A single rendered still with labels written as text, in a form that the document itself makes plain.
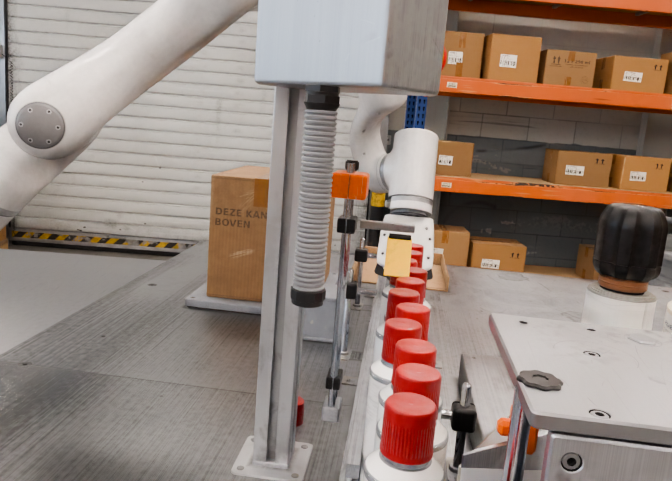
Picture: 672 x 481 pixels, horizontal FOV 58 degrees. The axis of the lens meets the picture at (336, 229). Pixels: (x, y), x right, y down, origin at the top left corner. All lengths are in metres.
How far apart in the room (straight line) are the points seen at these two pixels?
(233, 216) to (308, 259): 0.75
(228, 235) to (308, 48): 0.78
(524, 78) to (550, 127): 0.97
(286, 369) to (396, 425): 0.36
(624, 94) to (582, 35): 0.99
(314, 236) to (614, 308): 0.43
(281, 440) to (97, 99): 0.60
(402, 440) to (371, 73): 0.31
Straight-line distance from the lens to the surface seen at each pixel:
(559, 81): 4.75
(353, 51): 0.56
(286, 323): 0.72
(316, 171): 0.56
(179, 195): 5.24
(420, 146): 1.13
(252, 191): 1.30
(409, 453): 0.40
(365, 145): 1.17
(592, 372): 0.33
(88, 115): 1.04
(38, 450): 0.87
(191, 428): 0.89
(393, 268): 0.72
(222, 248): 1.34
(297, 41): 0.61
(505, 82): 4.52
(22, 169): 1.15
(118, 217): 5.41
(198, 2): 1.03
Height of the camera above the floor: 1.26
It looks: 10 degrees down
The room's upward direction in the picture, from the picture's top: 5 degrees clockwise
